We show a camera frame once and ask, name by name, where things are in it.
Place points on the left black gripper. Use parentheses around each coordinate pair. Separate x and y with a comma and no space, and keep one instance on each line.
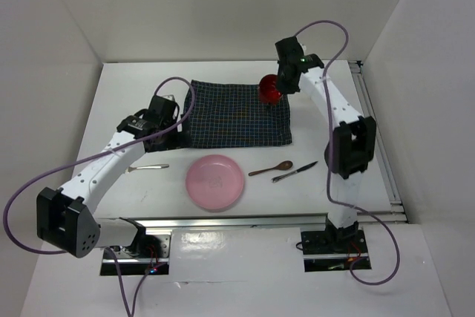
(178,140)

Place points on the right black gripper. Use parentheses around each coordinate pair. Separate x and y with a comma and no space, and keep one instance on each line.
(282,87)

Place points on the red mug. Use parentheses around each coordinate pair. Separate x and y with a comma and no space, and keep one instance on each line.
(267,90)

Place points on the dark checked cloth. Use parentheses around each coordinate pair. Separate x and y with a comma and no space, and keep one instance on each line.
(232,116)

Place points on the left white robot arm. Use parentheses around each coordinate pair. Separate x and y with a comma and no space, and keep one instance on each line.
(65,216)

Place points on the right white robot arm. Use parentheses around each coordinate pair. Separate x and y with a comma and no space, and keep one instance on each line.
(352,137)

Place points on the steel fork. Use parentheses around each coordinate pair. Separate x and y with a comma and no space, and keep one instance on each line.
(148,167)

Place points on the pink plate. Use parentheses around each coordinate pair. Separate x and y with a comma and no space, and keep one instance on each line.
(214,182)

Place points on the wooden spoon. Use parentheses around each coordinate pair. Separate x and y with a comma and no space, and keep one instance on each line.
(283,166)

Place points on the steel knife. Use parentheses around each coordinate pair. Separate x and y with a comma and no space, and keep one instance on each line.
(301,169)

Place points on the aluminium front rail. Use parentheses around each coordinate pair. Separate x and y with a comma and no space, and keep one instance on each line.
(222,220)

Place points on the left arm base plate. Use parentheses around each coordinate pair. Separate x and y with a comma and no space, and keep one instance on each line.
(151,257)

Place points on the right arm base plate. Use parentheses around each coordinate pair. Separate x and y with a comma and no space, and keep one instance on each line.
(322,256)

